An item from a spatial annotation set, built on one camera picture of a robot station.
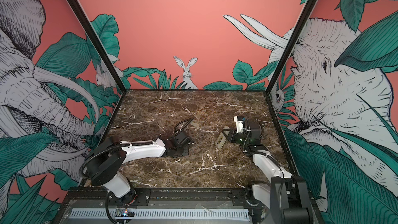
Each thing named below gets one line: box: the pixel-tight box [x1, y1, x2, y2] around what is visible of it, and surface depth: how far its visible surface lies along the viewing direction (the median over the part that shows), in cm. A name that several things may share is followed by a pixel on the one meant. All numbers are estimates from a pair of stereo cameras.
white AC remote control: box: [215, 125, 231, 149], surface depth 86 cm
